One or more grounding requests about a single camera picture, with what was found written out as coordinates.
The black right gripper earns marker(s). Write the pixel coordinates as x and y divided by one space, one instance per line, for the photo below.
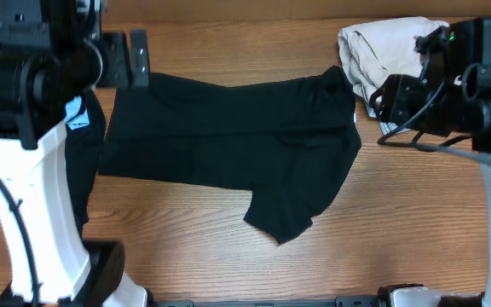
389 101

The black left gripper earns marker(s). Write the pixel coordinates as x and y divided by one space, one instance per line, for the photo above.
139 58

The black t-shirt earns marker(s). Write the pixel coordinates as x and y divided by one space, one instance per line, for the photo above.
291 143

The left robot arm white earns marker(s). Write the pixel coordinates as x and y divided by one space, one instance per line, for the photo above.
50 53

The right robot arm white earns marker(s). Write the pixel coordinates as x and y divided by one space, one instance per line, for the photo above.
462 145

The folded light denim jeans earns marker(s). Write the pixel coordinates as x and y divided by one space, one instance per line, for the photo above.
386 128

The folded beige trousers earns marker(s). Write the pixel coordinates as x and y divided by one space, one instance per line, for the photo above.
371 52

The light blue t-shirt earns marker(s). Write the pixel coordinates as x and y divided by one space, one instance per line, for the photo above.
76 114

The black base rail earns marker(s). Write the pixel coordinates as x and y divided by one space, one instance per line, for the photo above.
271 302

